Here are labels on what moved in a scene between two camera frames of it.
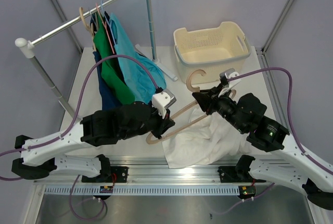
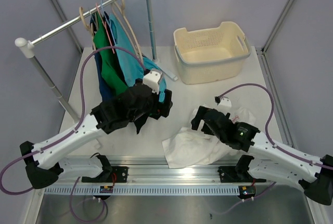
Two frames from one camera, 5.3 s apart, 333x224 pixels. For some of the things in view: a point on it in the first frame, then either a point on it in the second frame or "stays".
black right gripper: x=208 y=103 → x=196 y=120
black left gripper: x=163 y=124 → x=170 y=102
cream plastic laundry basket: x=213 y=51 stays
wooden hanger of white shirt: x=193 y=88 → x=137 y=49
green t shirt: x=110 y=70 stays
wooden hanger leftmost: x=91 y=30 stays
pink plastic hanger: x=104 y=24 stays
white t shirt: x=213 y=139 stays
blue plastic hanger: x=109 y=24 stays
